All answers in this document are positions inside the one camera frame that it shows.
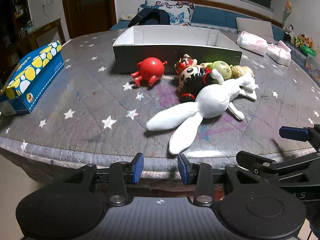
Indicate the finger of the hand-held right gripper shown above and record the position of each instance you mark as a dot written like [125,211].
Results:
[260,166]
[292,133]

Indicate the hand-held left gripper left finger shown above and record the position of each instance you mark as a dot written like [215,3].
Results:
[138,168]

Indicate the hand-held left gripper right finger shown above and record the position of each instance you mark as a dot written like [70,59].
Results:
[183,169]

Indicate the white plush rabbit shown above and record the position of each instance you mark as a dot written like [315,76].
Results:
[212,102]

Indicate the beige peanut toy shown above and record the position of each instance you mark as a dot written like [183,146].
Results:
[241,70]

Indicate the black and red figure toy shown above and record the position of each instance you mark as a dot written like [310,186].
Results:
[190,73]

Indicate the green frog toy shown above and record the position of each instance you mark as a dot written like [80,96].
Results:
[221,67]

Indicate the red round toy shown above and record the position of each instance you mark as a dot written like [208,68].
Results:
[151,67]

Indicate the white cardboard box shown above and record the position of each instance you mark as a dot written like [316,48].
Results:
[175,52]

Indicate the clear plastic box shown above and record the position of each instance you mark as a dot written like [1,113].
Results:
[312,67]

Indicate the pink and white tissue pack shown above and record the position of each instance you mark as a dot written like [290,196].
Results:
[251,42]
[280,53]

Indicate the green plastic toy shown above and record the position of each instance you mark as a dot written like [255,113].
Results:
[308,50]

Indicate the small plush toys pile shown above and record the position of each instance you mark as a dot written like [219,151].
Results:
[302,40]

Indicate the panda plush toy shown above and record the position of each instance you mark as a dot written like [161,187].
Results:
[288,31]

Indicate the grey cushion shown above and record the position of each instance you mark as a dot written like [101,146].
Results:
[255,26]

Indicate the blue spotted tissue box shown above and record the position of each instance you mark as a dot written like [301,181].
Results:
[32,80]

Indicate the blue sofa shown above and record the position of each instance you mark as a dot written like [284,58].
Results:
[215,15]

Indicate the dark blue backpack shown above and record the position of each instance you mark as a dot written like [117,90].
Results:
[150,16]

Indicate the butterfly print pillow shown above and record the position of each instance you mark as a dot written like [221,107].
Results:
[178,12]

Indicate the wooden desk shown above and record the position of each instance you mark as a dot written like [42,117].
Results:
[47,30]

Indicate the wooden door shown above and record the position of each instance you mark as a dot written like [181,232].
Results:
[87,7]

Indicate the dark storage shelf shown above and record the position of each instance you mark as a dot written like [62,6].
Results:
[15,12]

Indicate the small wall doll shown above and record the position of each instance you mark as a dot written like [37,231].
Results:
[288,6]

